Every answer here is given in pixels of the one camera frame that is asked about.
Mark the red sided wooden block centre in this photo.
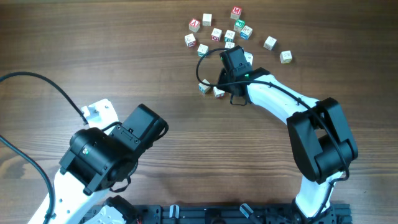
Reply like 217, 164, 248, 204
211, 28, 222, 42

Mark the green sided wooden block lower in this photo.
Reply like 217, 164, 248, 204
197, 44, 209, 57

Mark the plain wooden block top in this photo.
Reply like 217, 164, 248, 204
202, 13, 212, 26

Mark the black left camera cable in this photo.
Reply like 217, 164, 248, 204
0, 72, 90, 224

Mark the green sided wooden block centre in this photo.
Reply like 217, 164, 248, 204
224, 30, 236, 42

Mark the red letter M block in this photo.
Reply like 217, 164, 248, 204
230, 6, 242, 20

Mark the black camera cable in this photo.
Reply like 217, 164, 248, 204
195, 47, 351, 224
0, 72, 90, 224

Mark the black right camera cable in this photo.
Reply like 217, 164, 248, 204
195, 47, 351, 224

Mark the green top wooden block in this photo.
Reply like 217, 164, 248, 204
234, 19, 245, 33

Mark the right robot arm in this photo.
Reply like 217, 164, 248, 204
217, 46, 358, 223

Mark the red sided wooden block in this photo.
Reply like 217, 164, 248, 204
184, 34, 197, 48
211, 28, 222, 42

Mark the blue sided plain wooden block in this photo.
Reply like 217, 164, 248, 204
198, 79, 211, 94

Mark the red sided wooden block left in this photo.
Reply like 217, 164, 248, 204
184, 34, 197, 48

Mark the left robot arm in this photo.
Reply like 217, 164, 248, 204
30, 99, 169, 223

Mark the green sided wooden block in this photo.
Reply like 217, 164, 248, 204
224, 30, 236, 42
197, 44, 209, 57

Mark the blue engraved wooden block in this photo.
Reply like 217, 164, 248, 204
224, 42, 235, 49

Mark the yellow engraved wooden block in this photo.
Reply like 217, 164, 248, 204
280, 50, 293, 64

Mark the red letter A block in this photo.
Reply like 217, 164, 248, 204
188, 18, 201, 32

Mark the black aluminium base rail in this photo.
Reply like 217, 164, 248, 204
79, 203, 353, 224

